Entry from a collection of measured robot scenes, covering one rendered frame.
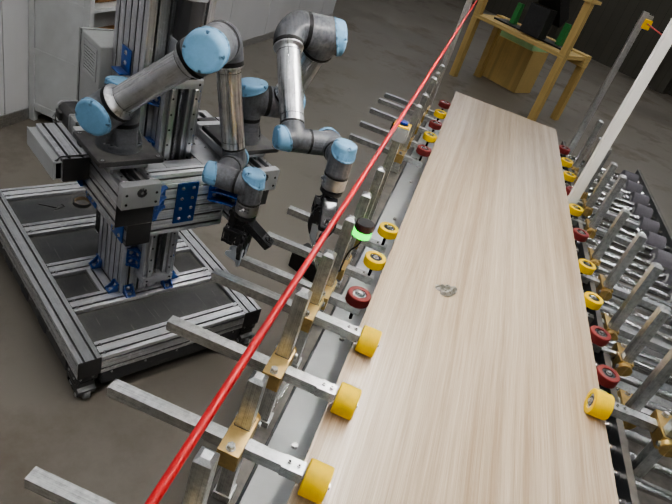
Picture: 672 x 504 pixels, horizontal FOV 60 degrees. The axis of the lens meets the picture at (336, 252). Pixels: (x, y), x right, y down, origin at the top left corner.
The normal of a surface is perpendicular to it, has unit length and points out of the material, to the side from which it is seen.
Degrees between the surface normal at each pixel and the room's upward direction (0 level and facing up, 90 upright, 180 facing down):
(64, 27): 90
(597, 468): 0
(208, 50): 85
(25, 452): 0
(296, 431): 0
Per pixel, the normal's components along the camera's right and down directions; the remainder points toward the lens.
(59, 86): -0.33, 0.44
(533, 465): 0.28, -0.80
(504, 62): -0.74, 0.18
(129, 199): 0.62, 0.58
